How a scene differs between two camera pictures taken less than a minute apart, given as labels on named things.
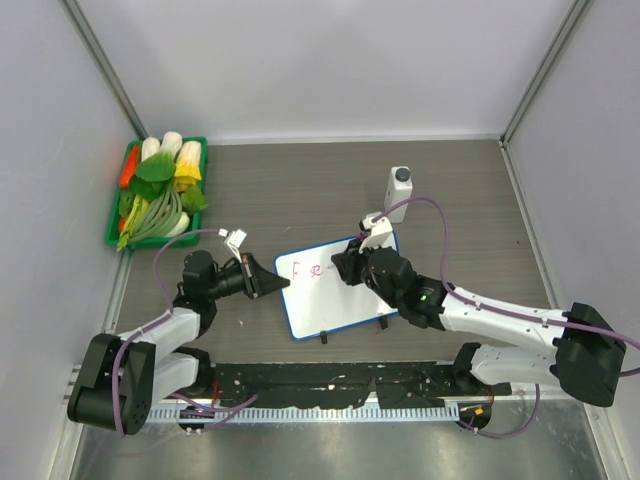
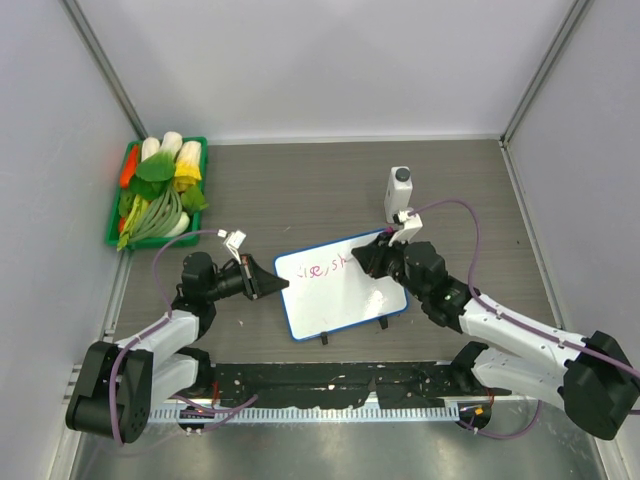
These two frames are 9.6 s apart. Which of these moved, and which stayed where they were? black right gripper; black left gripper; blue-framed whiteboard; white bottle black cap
Moved: black right gripper
Stayed: black left gripper; blue-framed whiteboard; white bottle black cap
